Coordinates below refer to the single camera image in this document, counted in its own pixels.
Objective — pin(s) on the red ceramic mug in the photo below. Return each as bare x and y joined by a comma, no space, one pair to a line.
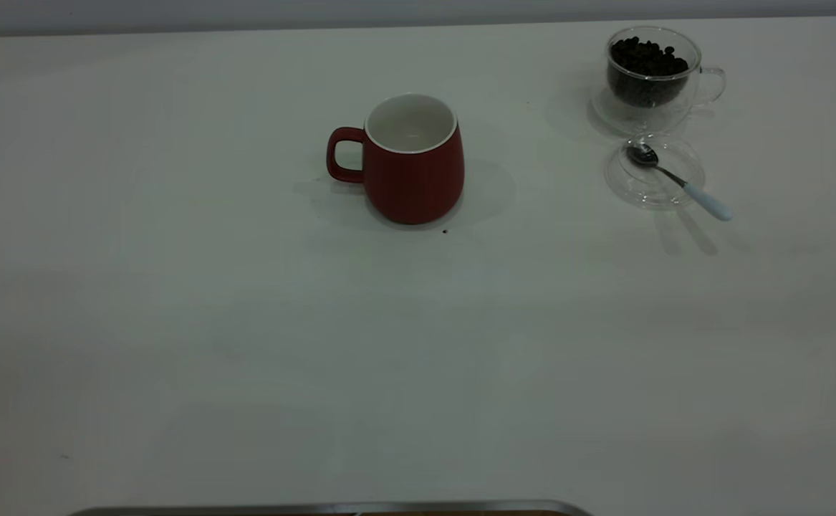
414,179

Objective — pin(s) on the dark coffee beans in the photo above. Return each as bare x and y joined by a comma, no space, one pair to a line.
643,68

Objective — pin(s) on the clear glass saucer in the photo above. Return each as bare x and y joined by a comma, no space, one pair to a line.
647,190

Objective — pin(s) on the double-wall glass cup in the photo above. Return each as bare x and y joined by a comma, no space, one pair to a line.
668,115

